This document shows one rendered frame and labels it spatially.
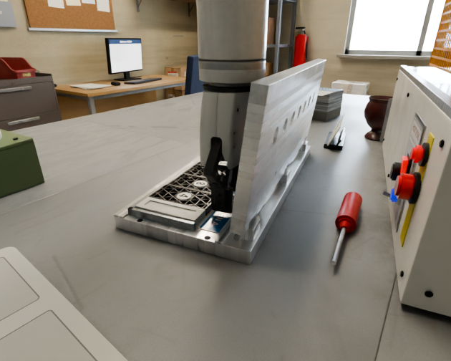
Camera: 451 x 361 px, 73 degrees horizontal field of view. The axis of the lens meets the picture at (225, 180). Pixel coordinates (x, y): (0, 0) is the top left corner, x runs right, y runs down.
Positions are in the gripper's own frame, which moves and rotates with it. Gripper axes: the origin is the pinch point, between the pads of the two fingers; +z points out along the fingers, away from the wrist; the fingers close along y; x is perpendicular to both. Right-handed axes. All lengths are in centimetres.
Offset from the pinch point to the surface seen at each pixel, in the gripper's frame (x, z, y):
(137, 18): -241, -44, -296
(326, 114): 6, 2, -69
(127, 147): -36.9, 4.2, -20.2
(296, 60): -62, 2, -360
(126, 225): -12.1, 3.4, 9.8
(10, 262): -19.3, 3.2, 21.7
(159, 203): -8.9, 1.2, 5.7
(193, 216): -2.5, 1.0, 7.3
